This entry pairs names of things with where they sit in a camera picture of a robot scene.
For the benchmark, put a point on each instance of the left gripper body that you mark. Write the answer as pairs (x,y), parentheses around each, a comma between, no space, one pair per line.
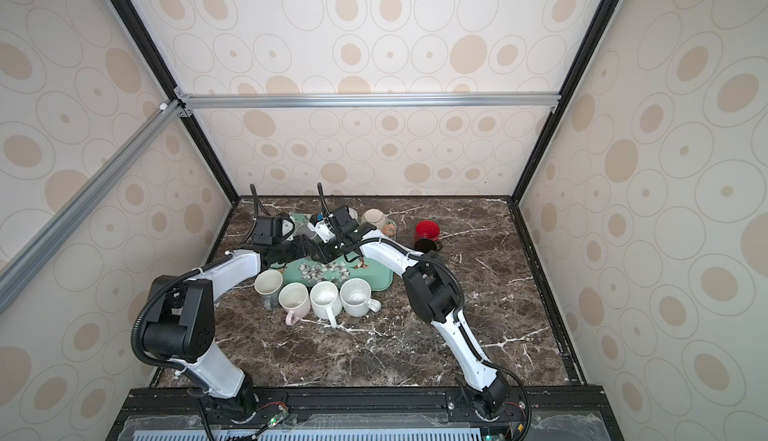
(289,251)

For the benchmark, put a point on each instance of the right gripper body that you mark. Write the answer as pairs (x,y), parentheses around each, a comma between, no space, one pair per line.
(330,249)

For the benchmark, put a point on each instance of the light grey mug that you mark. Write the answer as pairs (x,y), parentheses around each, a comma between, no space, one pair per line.
(268,285)

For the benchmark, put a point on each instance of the cream speckled mug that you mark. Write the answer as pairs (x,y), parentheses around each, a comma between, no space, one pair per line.
(356,297)

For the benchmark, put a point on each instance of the pink mug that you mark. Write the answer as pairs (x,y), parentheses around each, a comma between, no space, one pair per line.
(294,299)

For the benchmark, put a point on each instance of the white round mug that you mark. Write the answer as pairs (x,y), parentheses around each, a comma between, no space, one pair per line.
(325,301)

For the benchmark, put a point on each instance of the red mug black handle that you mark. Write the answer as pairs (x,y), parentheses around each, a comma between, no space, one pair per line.
(427,229)

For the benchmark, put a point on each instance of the dark grey mug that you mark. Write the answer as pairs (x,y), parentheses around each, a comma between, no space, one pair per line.
(302,226)

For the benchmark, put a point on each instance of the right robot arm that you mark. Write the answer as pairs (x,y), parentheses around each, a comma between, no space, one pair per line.
(435,296)

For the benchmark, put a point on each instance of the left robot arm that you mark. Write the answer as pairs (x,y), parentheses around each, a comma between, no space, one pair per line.
(176,327)

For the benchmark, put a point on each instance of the cream orange mug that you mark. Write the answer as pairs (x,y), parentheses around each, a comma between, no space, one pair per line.
(380,221)

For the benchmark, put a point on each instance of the green floral bird tray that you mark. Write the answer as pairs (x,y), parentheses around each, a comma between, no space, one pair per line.
(310,272)

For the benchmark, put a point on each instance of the horizontal aluminium bar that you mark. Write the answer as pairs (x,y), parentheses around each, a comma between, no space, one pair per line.
(387,100)

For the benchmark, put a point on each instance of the green led circuit board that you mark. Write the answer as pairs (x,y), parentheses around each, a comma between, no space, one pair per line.
(273,414)

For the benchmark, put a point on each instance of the left diagonal aluminium bar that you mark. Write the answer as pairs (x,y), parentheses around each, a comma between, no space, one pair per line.
(37,252)

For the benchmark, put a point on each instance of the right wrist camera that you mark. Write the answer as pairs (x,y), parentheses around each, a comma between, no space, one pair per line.
(339,224)

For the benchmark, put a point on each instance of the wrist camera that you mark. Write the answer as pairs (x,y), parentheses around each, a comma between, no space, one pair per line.
(271,230)
(339,224)

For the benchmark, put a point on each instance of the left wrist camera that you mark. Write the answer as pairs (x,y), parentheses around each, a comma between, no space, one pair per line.
(271,230)

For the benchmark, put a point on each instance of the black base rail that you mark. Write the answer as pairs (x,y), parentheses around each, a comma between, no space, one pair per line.
(370,413)

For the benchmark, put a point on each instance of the black corner frame post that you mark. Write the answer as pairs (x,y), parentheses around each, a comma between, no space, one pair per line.
(152,56)

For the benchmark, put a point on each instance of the right black corner post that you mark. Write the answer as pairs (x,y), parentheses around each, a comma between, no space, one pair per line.
(594,34)

